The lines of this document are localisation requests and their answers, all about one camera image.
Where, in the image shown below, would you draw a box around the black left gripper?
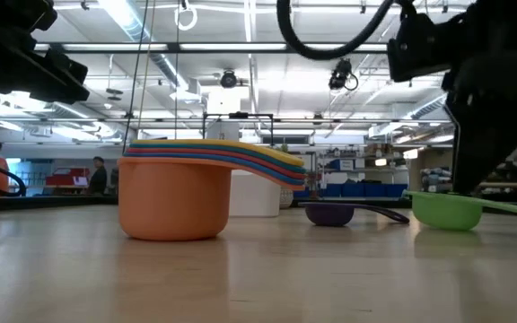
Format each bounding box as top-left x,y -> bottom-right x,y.
0,0 -> 92,105

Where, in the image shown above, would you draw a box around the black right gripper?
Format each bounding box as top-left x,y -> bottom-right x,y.
387,12 -> 517,196

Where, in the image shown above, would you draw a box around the green measuring cup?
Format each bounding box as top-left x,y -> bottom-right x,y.
402,189 -> 517,232

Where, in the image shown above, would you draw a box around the yellow measuring cup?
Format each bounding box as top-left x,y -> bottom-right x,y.
130,138 -> 306,168

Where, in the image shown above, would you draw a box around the teal measuring cup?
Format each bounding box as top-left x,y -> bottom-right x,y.
127,143 -> 307,175

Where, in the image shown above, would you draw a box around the red measuring cup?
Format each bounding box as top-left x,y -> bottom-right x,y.
125,147 -> 308,180

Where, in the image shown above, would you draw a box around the medium blue measuring cup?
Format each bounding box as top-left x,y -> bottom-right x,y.
122,152 -> 307,187

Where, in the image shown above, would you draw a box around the small dark blue measuring cup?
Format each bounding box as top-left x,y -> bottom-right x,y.
300,201 -> 411,228

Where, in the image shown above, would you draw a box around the orange measuring cup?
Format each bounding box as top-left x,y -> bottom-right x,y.
117,155 -> 307,242

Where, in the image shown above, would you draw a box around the red cabinet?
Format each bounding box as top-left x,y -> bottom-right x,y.
45,167 -> 92,188

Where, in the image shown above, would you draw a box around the metal storage shelf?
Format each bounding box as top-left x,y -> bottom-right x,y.
315,151 -> 411,199

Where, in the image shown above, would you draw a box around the blue storage bin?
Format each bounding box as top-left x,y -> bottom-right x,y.
329,158 -> 355,172

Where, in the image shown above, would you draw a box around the black tubular stand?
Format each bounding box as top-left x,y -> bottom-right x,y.
201,111 -> 275,147

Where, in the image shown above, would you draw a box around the thin black hanging cable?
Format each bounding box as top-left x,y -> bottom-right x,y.
121,0 -> 147,153

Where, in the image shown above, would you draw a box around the black ceiling-mounted camera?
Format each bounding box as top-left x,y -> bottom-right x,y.
329,57 -> 359,92
219,68 -> 239,90

